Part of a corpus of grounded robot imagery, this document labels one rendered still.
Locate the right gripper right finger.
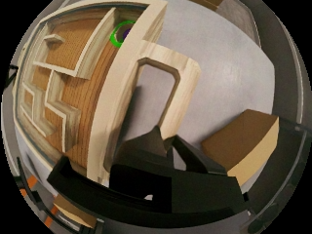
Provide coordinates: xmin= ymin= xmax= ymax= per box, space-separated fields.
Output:
xmin=166 ymin=134 xmax=228 ymax=176

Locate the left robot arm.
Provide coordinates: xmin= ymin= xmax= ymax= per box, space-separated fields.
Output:
xmin=14 ymin=175 xmax=32 ymax=202

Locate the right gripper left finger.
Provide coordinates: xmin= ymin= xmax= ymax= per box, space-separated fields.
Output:
xmin=116 ymin=125 xmax=167 ymax=166

